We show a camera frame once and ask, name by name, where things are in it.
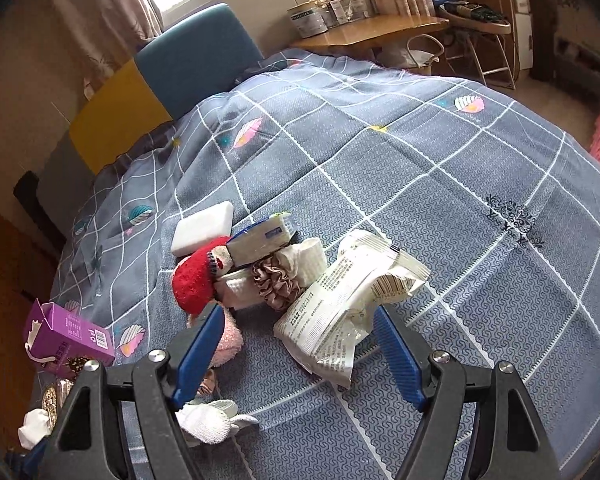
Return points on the pink towel blue band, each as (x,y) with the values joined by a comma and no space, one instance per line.
(225,334)

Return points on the grey yellow blue headboard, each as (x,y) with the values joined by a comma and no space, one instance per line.
(199,57)

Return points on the brown satin scrunchie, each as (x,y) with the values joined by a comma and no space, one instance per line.
(277,281)

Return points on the red santa plush sock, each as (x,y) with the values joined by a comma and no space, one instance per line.
(194,277)

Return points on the white sponge block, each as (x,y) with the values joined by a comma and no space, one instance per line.
(196,230)

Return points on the pink floral curtain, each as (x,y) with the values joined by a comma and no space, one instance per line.
(116,30)

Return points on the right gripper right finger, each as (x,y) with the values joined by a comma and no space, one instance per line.
(407,356)

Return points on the blue folding chair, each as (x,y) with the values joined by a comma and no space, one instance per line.
(473,23)

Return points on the wooden wardrobe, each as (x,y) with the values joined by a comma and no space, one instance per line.
(26,274)

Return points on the white waffle cloth roll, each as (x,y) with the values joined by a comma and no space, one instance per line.
(304,262)

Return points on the wooden side desk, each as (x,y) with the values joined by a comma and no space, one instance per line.
(357,38)

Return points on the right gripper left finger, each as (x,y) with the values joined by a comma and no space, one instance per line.
(191,352)

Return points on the ornate gold tissue box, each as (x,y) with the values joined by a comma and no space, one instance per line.
(54,398)

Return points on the grey checked bed quilt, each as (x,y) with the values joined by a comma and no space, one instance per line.
(478,220)

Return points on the beige cloth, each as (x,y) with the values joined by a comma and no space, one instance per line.
(237,290)

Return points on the blue tempo tissue pack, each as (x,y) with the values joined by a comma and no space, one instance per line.
(261,239)

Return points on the purple tissue carton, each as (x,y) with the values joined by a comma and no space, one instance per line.
(60,342)

